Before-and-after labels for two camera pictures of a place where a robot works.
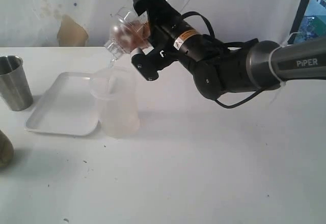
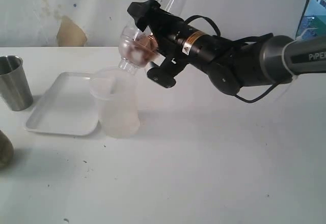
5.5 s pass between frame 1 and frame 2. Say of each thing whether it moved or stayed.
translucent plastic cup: stayed
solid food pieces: moved
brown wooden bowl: stayed
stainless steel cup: stayed
